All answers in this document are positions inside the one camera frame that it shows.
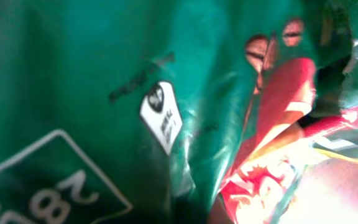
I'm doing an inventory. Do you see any green Nescafe coffee bag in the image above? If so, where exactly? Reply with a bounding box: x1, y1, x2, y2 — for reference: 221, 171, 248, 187
0, 0, 358, 224

